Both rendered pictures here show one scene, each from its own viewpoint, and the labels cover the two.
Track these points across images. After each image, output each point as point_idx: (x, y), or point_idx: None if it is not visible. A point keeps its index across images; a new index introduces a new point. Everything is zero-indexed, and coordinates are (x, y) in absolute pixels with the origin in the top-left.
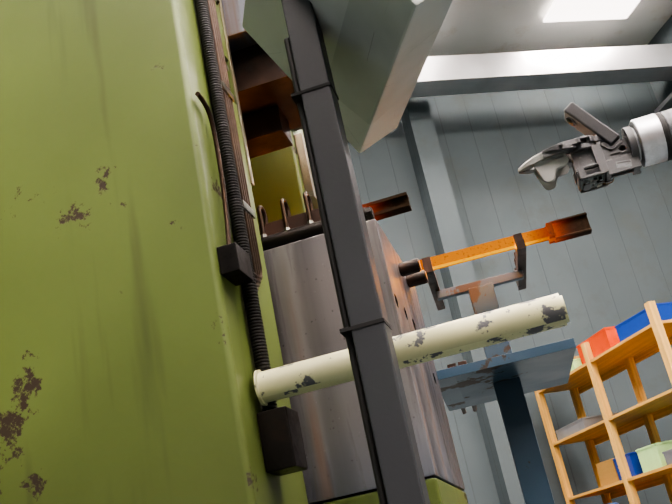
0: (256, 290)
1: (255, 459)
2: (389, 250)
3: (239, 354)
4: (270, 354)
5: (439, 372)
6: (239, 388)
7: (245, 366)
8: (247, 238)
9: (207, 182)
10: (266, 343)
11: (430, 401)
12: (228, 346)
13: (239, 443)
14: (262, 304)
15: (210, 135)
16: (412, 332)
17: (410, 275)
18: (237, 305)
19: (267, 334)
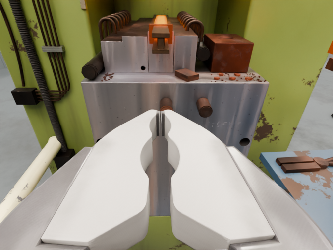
0: (46, 105)
1: (54, 162)
2: (125, 97)
3: (42, 130)
4: (84, 122)
5: (263, 157)
6: (40, 142)
7: (49, 133)
8: (37, 77)
9: (3, 49)
10: (80, 118)
11: (160, 185)
12: (32, 128)
13: None
14: (80, 99)
15: (6, 3)
16: (8, 193)
17: (197, 102)
18: (42, 109)
19: (83, 113)
